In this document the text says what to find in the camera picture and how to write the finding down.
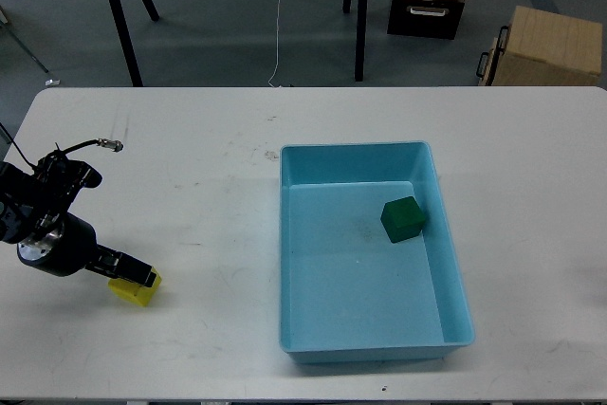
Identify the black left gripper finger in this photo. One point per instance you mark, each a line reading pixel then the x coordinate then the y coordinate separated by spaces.
pixel 135 271

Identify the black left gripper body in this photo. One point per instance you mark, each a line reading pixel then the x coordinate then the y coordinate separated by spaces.
pixel 69 247

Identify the yellow block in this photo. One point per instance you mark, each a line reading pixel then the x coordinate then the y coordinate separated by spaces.
pixel 134 293

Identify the green block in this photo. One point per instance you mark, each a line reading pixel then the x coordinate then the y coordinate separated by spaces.
pixel 402 219

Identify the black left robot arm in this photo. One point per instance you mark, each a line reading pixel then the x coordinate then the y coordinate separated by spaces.
pixel 35 218

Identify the light blue plastic bin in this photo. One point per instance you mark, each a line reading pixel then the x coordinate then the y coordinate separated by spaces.
pixel 347 292

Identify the grey metal chair leg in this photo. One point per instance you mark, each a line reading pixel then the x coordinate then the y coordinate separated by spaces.
pixel 5 25

